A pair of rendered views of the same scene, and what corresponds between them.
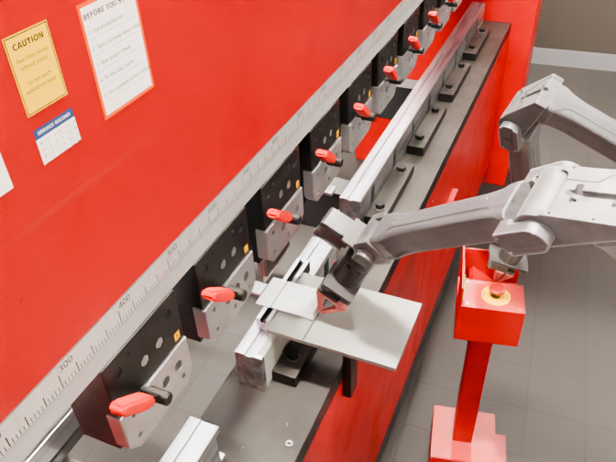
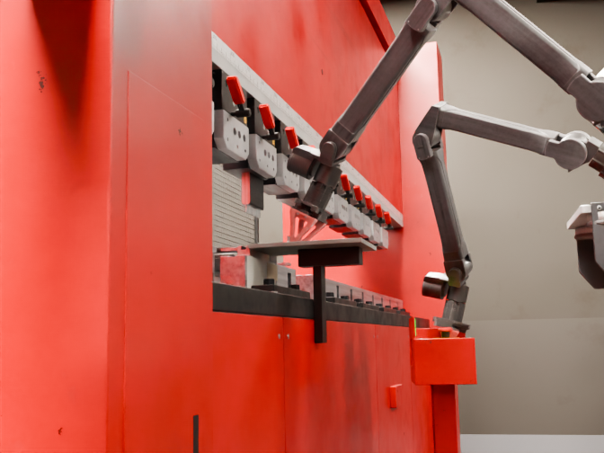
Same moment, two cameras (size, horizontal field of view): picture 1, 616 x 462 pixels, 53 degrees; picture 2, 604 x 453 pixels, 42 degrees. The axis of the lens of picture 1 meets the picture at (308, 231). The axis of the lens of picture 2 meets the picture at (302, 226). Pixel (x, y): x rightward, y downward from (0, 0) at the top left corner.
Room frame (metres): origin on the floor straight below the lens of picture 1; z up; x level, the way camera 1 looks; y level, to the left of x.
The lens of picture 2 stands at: (-0.90, 0.24, 0.78)
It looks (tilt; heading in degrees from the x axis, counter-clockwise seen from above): 8 degrees up; 351
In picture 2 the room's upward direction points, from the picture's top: 1 degrees counter-clockwise
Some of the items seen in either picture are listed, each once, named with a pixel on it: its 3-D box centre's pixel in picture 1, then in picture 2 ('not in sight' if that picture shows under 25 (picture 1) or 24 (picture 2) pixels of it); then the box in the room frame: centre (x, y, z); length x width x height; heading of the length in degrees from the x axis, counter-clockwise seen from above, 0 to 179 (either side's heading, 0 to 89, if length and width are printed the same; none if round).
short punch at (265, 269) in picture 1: (273, 249); (253, 196); (0.94, 0.07, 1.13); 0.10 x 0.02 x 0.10; 155
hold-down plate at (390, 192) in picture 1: (390, 192); (337, 304); (1.46, -0.24, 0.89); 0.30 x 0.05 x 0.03; 155
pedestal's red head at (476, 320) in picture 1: (489, 291); (440, 349); (1.19, -0.47, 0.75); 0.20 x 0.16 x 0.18; 166
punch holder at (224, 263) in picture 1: (205, 270); (217, 119); (0.73, 0.16, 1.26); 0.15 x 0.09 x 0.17; 155
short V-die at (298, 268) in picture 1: (284, 292); (258, 256); (0.97, 0.05, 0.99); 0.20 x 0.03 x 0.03; 155
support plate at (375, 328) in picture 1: (345, 317); (314, 247); (0.88, -0.07, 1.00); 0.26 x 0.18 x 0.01; 65
